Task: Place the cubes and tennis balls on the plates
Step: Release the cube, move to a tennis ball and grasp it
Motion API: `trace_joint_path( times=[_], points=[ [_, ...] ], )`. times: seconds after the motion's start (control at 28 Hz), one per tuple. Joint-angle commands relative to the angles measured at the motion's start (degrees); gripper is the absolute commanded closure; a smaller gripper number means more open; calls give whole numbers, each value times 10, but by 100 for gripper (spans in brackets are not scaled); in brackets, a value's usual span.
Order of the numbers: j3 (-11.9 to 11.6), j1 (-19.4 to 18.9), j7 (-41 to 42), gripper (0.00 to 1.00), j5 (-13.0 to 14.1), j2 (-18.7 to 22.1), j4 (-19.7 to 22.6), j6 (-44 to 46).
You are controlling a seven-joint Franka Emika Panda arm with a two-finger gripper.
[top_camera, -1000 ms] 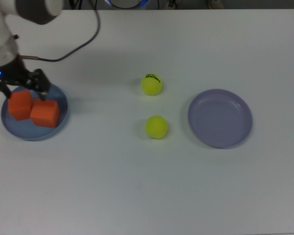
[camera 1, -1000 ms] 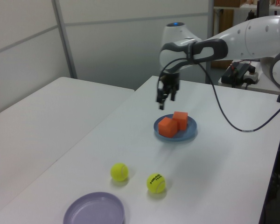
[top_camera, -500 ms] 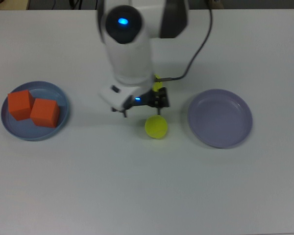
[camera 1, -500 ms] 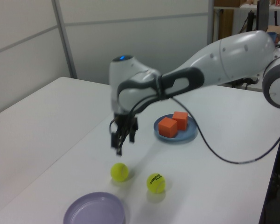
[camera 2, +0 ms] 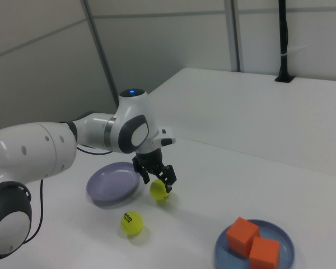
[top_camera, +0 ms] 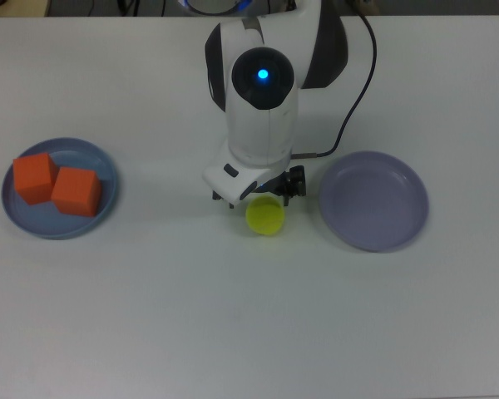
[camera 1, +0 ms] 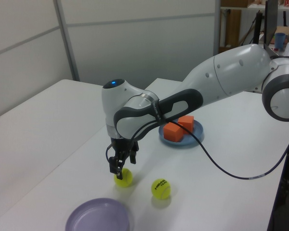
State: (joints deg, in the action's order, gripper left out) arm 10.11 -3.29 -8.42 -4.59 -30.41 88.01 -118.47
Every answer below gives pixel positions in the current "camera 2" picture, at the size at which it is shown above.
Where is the grey partition post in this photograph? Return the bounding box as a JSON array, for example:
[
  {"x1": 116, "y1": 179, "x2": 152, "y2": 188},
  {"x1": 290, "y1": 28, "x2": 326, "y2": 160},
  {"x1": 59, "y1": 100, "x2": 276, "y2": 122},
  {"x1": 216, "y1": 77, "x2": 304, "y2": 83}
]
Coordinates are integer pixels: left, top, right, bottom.
[
  {"x1": 80, "y1": 0, "x2": 122, "y2": 109},
  {"x1": 228, "y1": 0, "x2": 245, "y2": 73}
]

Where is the black clamp-mounted pole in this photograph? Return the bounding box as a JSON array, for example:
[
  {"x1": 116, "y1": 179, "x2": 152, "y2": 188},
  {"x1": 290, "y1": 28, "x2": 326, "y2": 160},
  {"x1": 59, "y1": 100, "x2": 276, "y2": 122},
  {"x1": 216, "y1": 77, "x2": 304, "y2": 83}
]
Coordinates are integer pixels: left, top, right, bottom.
[{"x1": 274, "y1": 0, "x2": 295, "y2": 84}]

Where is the plain yellow tennis ball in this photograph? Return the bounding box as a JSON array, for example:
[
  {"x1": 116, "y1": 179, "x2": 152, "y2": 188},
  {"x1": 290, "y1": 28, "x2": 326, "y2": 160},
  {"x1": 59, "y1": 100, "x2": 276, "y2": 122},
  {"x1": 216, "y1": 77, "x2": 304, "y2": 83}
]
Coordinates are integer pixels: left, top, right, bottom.
[{"x1": 150, "y1": 179, "x2": 171, "y2": 201}]

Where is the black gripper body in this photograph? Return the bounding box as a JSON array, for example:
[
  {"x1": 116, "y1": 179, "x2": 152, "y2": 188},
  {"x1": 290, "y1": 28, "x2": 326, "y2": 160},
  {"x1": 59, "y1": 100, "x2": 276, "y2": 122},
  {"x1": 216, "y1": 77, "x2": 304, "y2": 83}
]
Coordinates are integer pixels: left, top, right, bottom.
[{"x1": 132, "y1": 149, "x2": 164, "y2": 170}]

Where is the purple plate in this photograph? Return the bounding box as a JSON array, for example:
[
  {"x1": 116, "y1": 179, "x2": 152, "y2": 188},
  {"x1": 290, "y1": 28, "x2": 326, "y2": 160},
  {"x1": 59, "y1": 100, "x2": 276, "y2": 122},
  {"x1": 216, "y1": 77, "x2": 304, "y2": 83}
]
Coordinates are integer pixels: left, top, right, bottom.
[{"x1": 86, "y1": 161, "x2": 141, "y2": 208}]

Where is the white cable tie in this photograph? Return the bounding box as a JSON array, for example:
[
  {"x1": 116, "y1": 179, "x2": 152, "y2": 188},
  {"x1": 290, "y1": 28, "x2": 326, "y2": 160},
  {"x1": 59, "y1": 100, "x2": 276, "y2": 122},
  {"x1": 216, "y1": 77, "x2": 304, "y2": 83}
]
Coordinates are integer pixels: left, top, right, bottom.
[{"x1": 279, "y1": 45, "x2": 308, "y2": 57}]

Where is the blue plate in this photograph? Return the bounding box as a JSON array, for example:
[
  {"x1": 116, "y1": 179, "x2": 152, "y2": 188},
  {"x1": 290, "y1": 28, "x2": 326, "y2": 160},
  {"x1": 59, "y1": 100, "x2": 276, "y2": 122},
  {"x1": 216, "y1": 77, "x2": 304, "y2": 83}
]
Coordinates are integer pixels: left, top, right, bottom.
[{"x1": 214, "y1": 219, "x2": 296, "y2": 269}]

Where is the yellow tennis ball HEAD print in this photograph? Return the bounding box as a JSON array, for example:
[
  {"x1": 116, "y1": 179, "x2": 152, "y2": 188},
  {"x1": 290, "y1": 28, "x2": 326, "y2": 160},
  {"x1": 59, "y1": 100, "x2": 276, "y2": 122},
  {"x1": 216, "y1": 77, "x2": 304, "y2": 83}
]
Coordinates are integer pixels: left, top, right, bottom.
[{"x1": 120, "y1": 211, "x2": 144, "y2": 235}]

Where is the orange cube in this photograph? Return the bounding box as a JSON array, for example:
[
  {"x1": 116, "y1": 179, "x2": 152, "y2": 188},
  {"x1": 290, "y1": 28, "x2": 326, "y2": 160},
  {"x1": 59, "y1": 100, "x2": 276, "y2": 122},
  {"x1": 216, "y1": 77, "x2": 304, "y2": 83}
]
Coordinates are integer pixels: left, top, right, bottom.
[
  {"x1": 248, "y1": 236, "x2": 281, "y2": 269},
  {"x1": 225, "y1": 216, "x2": 260, "y2": 258}
]

